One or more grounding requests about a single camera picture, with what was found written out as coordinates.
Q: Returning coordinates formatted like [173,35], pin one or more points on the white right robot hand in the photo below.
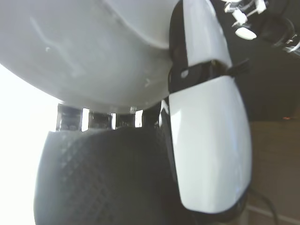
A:
[211,140]

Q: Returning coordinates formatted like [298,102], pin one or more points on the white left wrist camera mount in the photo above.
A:
[241,7]

